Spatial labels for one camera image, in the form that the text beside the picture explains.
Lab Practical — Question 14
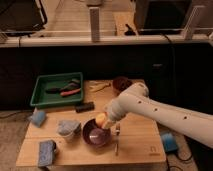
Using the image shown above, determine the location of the blue cloth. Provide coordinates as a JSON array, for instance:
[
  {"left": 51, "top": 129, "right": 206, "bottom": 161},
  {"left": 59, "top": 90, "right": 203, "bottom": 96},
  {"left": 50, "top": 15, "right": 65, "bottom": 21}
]
[{"left": 28, "top": 110, "right": 46, "bottom": 127}]

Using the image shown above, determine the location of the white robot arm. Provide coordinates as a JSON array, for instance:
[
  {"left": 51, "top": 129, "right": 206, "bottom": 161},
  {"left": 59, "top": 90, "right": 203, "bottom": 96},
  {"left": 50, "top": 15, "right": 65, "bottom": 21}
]
[{"left": 102, "top": 82, "right": 213, "bottom": 148}]

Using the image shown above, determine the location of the silver fork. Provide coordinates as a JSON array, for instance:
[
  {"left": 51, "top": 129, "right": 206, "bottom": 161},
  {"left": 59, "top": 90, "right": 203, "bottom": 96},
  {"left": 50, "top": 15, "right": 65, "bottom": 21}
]
[{"left": 115, "top": 123, "right": 120, "bottom": 156}]

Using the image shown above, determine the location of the blue foot pedal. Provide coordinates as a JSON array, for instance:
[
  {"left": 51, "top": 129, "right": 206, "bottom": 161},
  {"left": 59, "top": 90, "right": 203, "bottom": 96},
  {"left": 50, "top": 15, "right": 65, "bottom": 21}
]
[{"left": 161, "top": 133, "right": 178, "bottom": 153}]

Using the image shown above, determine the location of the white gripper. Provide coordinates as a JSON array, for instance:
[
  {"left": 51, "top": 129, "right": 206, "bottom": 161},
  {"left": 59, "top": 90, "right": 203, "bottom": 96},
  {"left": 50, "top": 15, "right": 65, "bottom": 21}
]
[{"left": 101, "top": 99, "right": 127, "bottom": 129}]

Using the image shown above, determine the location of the green plastic tray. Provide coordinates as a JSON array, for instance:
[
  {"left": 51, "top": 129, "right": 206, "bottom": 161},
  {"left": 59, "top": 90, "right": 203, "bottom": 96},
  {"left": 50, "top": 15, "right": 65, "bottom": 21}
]
[{"left": 30, "top": 72, "right": 84, "bottom": 108}]

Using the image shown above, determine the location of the white cup with cloth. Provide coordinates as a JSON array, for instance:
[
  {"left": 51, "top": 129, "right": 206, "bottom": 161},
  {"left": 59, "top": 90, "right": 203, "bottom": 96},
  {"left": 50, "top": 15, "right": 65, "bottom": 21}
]
[{"left": 57, "top": 120, "right": 81, "bottom": 142}]

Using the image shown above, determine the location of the black rectangular block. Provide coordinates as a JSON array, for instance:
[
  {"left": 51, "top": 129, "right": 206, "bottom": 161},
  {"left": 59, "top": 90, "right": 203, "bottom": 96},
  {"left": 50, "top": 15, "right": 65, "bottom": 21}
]
[{"left": 75, "top": 102, "right": 95, "bottom": 113}]

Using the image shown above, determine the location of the white vertical post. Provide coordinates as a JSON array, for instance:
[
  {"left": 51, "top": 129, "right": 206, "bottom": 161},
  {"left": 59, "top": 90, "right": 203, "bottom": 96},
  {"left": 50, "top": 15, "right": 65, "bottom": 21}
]
[{"left": 89, "top": 7, "right": 100, "bottom": 42}]

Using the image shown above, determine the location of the blue sponge on holder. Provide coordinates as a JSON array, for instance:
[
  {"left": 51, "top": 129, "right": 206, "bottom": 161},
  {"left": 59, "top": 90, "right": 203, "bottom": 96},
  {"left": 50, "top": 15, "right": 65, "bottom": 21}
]
[{"left": 38, "top": 140, "right": 57, "bottom": 167}]

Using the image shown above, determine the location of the black monitor right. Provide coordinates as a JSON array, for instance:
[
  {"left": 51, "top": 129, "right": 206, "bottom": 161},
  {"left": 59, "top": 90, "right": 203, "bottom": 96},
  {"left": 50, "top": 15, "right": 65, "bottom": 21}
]
[{"left": 134, "top": 0, "right": 191, "bottom": 35}]

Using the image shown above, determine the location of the dark purple bowl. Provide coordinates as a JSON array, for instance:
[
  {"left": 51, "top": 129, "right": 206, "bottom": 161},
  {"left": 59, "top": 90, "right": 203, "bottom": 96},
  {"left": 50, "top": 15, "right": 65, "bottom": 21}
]
[{"left": 82, "top": 119, "right": 111, "bottom": 147}]

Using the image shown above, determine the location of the black green tool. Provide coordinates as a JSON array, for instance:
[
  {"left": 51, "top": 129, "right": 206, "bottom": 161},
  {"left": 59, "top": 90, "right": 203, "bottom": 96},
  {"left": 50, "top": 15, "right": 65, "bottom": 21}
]
[{"left": 45, "top": 79, "right": 80, "bottom": 94}]

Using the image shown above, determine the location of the white horizontal rail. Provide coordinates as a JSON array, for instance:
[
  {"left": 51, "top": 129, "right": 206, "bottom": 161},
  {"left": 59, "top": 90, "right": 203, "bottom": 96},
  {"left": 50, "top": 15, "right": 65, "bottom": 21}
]
[{"left": 0, "top": 34, "right": 213, "bottom": 48}]

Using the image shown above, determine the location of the black monitor left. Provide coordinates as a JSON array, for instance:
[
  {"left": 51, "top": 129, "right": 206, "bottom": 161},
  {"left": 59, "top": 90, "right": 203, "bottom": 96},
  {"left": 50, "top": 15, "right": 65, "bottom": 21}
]
[{"left": 0, "top": 0, "right": 48, "bottom": 36}]

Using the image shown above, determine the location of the small dark red bowl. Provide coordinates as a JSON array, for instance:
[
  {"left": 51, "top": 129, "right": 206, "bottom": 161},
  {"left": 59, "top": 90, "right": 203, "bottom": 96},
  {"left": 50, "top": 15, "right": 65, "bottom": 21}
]
[{"left": 112, "top": 76, "right": 132, "bottom": 93}]

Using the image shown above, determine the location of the red handled tool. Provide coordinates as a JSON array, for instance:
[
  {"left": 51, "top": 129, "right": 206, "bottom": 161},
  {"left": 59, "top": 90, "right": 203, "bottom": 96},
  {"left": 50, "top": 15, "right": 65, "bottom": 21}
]
[{"left": 60, "top": 88, "right": 81, "bottom": 97}]

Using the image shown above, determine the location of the red yellow apple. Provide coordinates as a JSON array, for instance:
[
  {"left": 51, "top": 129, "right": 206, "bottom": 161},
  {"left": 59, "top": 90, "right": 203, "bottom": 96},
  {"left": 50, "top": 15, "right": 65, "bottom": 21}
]
[{"left": 95, "top": 113, "right": 107, "bottom": 127}]

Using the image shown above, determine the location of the black monitor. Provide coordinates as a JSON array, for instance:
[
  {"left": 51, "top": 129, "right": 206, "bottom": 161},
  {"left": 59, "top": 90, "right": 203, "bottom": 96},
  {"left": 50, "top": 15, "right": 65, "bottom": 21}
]
[
  {"left": 0, "top": 0, "right": 48, "bottom": 36},
  {"left": 134, "top": 0, "right": 191, "bottom": 35}
]

